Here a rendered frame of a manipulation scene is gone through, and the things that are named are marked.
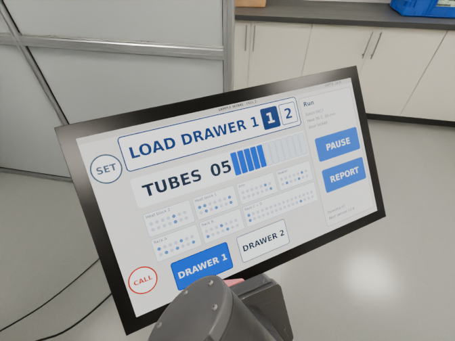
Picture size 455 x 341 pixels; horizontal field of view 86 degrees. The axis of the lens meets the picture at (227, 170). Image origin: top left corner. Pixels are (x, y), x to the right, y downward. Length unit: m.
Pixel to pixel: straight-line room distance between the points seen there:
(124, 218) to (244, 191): 0.19
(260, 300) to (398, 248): 1.64
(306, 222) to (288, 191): 0.07
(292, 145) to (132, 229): 0.29
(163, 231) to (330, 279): 1.30
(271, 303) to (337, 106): 0.37
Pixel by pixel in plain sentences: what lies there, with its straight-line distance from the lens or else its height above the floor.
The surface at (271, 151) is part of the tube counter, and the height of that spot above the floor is 1.11.
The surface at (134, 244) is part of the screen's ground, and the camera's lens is 0.39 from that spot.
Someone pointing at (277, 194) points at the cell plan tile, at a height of 1.06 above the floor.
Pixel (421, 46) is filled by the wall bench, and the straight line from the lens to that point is 2.68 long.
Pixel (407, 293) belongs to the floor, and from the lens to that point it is 1.74.
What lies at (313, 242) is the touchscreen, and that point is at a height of 0.97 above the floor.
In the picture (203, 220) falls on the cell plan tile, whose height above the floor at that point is 1.06.
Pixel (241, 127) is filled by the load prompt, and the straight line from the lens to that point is 0.40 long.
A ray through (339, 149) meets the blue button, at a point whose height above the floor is 1.09.
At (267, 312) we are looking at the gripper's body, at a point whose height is 1.11.
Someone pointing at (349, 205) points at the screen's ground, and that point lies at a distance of 0.53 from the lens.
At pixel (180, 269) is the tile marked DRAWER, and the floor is 1.01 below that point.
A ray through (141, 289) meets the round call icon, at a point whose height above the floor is 1.01.
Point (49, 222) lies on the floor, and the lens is 2.04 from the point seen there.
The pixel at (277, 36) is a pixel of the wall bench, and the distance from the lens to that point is 2.43.
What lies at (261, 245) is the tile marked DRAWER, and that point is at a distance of 0.44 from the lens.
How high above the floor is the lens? 1.38
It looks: 44 degrees down
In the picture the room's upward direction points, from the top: straight up
